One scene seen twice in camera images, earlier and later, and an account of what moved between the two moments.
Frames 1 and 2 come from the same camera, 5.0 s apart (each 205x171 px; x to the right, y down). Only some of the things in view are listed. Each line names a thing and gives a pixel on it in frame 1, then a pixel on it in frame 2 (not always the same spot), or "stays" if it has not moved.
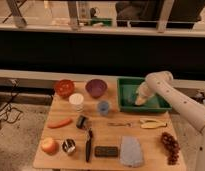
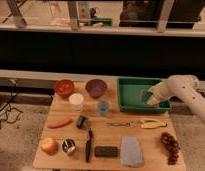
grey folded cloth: (130, 151) stays
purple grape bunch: (173, 146) stays
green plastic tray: (126, 90) stays
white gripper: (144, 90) -> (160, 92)
